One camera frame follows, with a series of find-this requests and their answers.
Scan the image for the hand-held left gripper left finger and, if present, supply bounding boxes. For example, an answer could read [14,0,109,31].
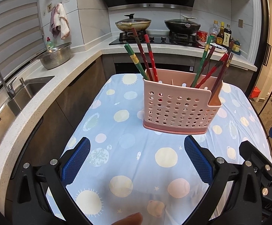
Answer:
[12,137,90,225]

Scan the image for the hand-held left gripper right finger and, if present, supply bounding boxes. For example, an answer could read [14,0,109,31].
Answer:
[184,136,262,225]

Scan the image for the pink perforated utensil holder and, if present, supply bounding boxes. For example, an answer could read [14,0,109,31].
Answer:
[142,68,224,136]

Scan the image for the brown chopstick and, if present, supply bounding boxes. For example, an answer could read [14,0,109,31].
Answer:
[207,53,234,105]

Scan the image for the red spiral chopstick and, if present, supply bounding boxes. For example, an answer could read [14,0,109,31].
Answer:
[195,53,229,89]

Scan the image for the person's left hand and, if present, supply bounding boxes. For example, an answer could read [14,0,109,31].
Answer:
[109,212,143,225]

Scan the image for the red box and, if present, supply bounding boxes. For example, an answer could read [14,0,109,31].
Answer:
[250,87,261,99]

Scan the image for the blue printed tablecloth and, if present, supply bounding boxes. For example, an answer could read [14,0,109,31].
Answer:
[44,73,272,225]

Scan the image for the steel sink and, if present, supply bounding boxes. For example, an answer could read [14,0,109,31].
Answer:
[0,76,55,168]

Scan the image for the black built-in oven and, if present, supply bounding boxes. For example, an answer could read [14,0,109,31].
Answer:
[114,62,195,75]

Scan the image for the white kitchen countertop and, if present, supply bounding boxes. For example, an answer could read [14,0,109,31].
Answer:
[0,29,258,214]

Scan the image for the condiment jar set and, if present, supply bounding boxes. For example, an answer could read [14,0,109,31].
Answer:
[232,39,241,53]

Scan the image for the white plate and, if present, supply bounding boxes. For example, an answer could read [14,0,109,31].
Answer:
[209,43,227,53]

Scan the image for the steel colander bowl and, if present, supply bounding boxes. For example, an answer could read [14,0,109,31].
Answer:
[37,42,72,70]

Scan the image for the black-capped dark sauce bottle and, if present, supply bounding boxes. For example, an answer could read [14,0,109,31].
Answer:
[222,24,232,48]

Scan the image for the yellow-capped sauce bottle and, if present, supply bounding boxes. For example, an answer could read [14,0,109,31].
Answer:
[216,22,225,45]

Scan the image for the red instant noodle cup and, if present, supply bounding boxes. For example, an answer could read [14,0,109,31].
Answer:
[196,30,208,43]

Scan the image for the clear plastic oil bottle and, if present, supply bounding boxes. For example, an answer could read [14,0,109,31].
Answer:
[209,20,219,40]

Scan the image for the black gas stove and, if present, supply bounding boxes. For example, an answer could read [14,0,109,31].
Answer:
[108,31,198,48]

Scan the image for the black wok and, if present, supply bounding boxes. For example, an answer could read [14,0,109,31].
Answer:
[165,20,201,34]

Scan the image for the pink hanging cloth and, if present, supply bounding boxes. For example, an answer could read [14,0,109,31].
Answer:
[50,6,61,38]

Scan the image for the white hanging cloth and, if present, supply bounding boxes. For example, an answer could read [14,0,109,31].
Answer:
[56,3,70,40]

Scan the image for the beige wok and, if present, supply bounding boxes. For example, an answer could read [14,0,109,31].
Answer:
[115,20,152,32]

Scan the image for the window blind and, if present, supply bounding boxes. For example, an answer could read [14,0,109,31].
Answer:
[0,0,45,104]

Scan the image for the glass lid grey handle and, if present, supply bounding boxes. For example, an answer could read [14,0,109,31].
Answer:
[165,15,200,26]

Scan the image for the glass lid black handle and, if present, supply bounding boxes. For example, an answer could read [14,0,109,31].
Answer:
[117,13,152,24]

